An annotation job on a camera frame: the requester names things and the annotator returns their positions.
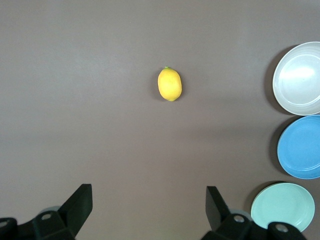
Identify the yellow lemon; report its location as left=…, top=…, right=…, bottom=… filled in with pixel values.
left=157, top=66, right=183, bottom=102

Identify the beige round plate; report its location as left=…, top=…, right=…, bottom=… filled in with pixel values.
left=272, top=41, right=320, bottom=116

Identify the light green round plate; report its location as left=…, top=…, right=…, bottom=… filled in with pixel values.
left=250, top=182, right=316, bottom=232

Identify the blue round plate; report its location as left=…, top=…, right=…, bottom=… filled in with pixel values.
left=276, top=114, right=320, bottom=180

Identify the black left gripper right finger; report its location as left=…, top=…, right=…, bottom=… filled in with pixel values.
left=199, top=185, right=306, bottom=240

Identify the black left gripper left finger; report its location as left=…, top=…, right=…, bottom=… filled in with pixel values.
left=0, top=183, right=94, bottom=240

